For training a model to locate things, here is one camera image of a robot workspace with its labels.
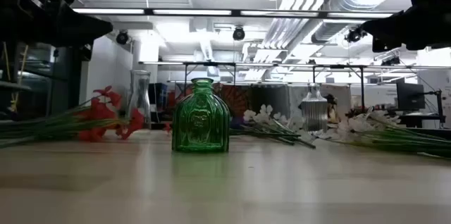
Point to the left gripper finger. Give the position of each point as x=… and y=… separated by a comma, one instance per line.
x=91, y=30

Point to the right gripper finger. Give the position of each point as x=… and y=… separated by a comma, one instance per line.
x=385, y=30

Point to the red artificial flower bunch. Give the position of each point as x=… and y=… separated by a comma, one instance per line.
x=105, y=129
x=105, y=102

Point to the purple artificial flower bunch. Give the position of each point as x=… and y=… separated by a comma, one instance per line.
x=236, y=122

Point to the clear ribbed glass vase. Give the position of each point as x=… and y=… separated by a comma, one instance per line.
x=314, y=115

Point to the green glass vase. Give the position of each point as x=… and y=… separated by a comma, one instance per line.
x=201, y=125

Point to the long ceiling light bar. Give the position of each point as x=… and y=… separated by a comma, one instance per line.
x=105, y=11

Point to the black ceiling spotlight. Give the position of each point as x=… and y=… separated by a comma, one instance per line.
x=239, y=34
x=354, y=35
x=121, y=37

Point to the black background computer monitor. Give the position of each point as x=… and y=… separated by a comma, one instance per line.
x=410, y=97

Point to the clear smooth glass carafe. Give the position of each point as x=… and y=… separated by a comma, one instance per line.
x=140, y=97

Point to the orange patterned cloth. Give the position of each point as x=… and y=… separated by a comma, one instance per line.
x=239, y=100

